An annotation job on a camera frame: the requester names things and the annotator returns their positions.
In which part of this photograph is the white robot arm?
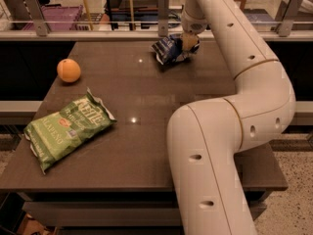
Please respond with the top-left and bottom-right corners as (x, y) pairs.
(167, 0), (295, 235)

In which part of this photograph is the purple plastic crate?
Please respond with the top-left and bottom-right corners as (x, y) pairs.
(22, 5), (84, 32)

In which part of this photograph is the green jalapeno chip bag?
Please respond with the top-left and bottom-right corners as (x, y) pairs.
(23, 90), (116, 172)

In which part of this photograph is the middle metal railing post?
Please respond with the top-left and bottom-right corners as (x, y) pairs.
(157, 0), (169, 37)

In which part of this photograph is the yellow broom stick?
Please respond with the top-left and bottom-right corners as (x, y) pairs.
(82, 0), (94, 30)

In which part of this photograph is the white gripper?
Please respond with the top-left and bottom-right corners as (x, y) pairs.
(181, 10), (207, 52)

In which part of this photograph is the metal railing post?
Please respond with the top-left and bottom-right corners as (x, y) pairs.
(157, 0), (169, 37)
(24, 0), (50, 36)
(275, 0), (303, 37)

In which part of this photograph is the left metal railing post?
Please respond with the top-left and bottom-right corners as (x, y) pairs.
(24, 0), (50, 36)

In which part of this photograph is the orange fruit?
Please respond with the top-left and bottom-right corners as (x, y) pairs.
(57, 59), (81, 83)

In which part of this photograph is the right metal railing post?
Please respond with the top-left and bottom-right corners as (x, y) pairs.
(275, 0), (303, 37)

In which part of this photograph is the blue chip bag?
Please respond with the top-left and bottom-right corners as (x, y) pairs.
(152, 33), (200, 65)

